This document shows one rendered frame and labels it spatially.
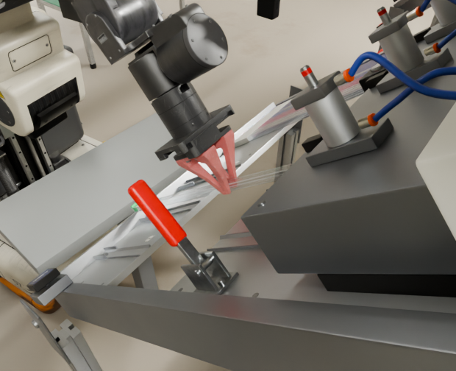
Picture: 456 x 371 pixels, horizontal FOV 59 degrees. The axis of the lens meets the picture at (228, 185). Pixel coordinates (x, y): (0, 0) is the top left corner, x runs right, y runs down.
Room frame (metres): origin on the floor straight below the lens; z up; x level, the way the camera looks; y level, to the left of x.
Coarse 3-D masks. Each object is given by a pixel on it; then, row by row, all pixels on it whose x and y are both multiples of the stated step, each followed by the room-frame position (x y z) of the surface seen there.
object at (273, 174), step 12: (276, 168) 0.35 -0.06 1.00; (288, 168) 0.34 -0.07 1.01; (228, 180) 0.40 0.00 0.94; (240, 180) 0.37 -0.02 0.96; (252, 180) 0.36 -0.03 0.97; (264, 180) 0.35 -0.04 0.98; (276, 180) 0.34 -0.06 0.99; (180, 192) 0.46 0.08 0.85; (192, 192) 0.42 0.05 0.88; (204, 192) 0.41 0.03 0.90; (216, 192) 0.39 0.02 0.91; (168, 204) 0.46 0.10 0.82
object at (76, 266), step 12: (264, 108) 0.87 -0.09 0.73; (252, 120) 0.82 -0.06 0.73; (240, 132) 0.77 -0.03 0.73; (204, 168) 0.66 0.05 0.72; (180, 180) 0.61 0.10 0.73; (168, 192) 0.58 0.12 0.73; (132, 216) 0.51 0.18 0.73; (144, 216) 0.52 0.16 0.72; (120, 228) 0.48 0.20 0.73; (132, 228) 0.49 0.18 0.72; (108, 240) 0.45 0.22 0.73; (84, 252) 0.42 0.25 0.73; (96, 252) 0.43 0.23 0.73; (72, 264) 0.40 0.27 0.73; (84, 264) 0.40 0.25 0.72; (72, 276) 0.38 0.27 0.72
